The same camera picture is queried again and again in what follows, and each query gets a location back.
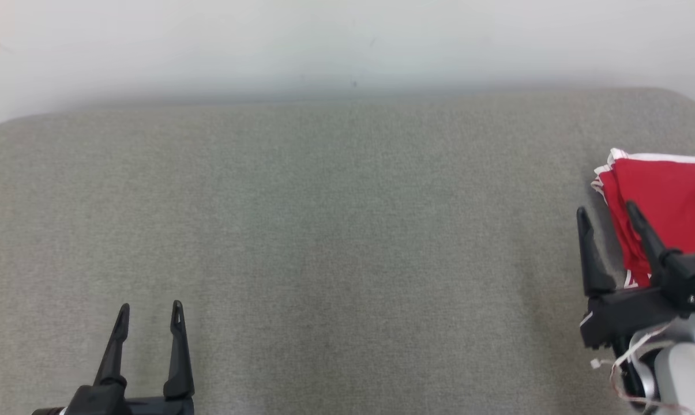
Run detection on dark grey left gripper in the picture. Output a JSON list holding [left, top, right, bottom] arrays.
[[32, 300, 196, 415]]

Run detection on red shorts with white stripe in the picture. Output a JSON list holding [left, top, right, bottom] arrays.
[[610, 151, 695, 289]]

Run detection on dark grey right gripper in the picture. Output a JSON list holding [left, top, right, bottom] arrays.
[[576, 200, 695, 350]]

